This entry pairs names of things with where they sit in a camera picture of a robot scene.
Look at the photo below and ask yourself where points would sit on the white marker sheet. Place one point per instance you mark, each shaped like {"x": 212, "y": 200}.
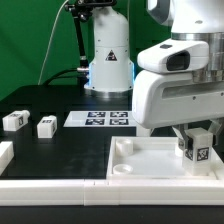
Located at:
{"x": 100, "y": 119}

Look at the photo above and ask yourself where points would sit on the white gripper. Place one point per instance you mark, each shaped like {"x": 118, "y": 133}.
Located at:
{"x": 173, "y": 99}

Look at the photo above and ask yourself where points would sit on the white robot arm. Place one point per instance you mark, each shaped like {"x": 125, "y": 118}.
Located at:
{"x": 111, "y": 71}

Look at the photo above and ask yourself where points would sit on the white square tabletop panel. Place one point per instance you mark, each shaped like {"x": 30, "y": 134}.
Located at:
{"x": 153, "y": 158}

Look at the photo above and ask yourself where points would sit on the white left fence block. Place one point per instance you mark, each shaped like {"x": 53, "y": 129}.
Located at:
{"x": 6, "y": 154}

